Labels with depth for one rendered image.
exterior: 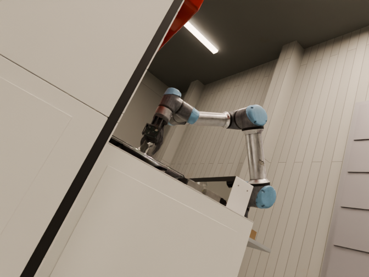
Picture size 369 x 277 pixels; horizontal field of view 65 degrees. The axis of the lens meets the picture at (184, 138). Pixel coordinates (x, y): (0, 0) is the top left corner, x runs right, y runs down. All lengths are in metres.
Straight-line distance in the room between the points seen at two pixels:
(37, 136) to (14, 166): 0.07
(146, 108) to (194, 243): 7.53
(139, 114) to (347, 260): 6.21
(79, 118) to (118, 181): 0.28
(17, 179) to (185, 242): 0.54
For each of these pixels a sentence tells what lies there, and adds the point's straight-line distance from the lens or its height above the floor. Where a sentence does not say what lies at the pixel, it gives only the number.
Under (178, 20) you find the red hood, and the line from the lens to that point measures 0.94.
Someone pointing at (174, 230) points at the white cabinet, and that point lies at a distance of 0.93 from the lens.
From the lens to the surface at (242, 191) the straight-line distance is 1.16.
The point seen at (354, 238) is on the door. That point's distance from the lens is 3.75.
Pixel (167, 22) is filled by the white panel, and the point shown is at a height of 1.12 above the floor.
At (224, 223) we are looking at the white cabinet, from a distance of 1.04.
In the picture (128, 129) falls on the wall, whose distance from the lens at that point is 8.05.
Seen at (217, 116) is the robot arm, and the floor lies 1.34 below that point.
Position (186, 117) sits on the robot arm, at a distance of 1.35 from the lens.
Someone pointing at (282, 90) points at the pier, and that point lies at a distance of 5.35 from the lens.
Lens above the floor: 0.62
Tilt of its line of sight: 21 degrees up
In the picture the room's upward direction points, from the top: 23 degrees clockwise
